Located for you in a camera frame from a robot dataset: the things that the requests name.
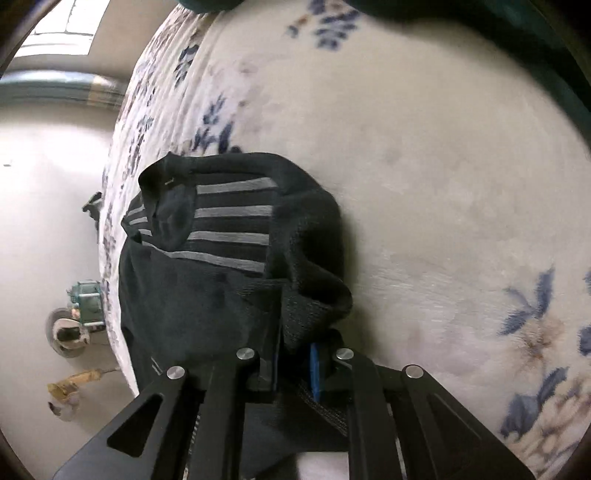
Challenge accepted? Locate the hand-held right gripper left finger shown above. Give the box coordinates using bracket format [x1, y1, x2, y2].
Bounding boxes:
[52, 344, 283, 480]

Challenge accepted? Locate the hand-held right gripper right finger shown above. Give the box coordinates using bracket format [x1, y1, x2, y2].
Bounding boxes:
[307, 330, 539, 480]

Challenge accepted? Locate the black garment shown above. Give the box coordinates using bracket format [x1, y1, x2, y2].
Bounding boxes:
[117, 151, 355, 480]

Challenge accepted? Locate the yellow elongated object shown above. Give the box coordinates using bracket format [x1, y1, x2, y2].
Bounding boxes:
[46, 368, 117, 398]

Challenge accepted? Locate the teal green object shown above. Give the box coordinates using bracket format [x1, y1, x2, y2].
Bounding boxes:
[67, 281, 105, 329]

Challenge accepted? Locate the floral printed blanket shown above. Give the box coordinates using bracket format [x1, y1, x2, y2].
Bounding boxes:
[97, 0, 591, 480]

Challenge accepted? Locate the small dark object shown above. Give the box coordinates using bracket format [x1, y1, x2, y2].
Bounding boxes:
[83, 191, 105, 232]

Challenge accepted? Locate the narrow teal curtain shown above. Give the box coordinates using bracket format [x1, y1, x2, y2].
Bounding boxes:
[0, 71, 127, 110]

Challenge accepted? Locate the teal plush quilt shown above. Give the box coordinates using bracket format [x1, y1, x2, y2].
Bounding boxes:
[178, 0, 591, 153]

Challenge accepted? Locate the window with metal bars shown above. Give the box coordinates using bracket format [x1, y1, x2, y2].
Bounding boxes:
[18, 0, 112, 58]

